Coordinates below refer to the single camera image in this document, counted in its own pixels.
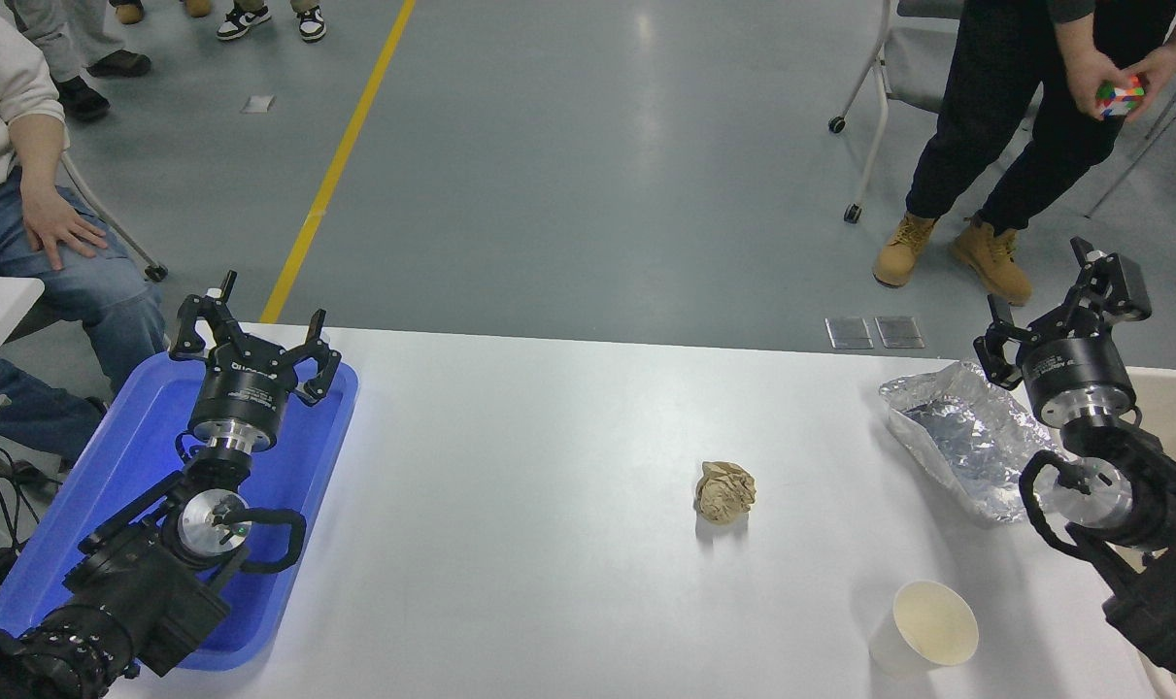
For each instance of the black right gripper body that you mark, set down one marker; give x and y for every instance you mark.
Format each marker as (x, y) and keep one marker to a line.
(1078, 374)

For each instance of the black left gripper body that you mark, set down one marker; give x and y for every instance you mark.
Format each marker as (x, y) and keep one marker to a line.
(243, 393)

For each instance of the multicoloured puzzle cube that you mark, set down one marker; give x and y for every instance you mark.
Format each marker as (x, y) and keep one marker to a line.
(1120, 97)

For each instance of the white paper cup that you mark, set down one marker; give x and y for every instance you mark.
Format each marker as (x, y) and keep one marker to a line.
(932, 626)

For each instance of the person's forearm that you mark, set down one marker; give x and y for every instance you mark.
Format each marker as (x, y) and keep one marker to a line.
(39, 155)

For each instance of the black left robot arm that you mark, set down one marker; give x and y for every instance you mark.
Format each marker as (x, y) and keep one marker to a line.
(141, 592)

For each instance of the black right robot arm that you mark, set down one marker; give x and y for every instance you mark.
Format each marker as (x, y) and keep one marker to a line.
(1165, 612)

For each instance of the person's hand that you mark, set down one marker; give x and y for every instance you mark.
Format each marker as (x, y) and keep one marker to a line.
(55, 221)

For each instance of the person's right hand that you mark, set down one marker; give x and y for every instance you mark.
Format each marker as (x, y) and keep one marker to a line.
(1085, 78)

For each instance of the person's left hand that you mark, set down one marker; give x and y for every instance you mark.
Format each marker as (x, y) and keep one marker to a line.
(1160, 70)

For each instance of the grey wheeled chair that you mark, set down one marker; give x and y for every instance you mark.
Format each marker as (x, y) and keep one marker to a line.
(156, 273)
(903, 68)

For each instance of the crumpled silver foil tray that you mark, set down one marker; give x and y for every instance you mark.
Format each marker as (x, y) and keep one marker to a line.
(966, 437)

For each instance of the square metal floor plate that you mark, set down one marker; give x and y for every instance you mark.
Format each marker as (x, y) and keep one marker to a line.
(900, 332)
(850, 333)

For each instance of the blue plastic tray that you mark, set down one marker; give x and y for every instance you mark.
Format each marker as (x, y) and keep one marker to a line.
(131, 456)

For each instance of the person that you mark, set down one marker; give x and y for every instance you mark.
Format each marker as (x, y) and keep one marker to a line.
(121, 64)
(5, 107)
(243, 21)
(995, 107)
(129, 12)

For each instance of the small metal floor plate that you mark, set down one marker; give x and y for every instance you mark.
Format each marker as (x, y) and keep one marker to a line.
(257, 104)

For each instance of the crumpled tan paper ball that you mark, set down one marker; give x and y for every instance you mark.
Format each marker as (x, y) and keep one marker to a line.
(724, 493)

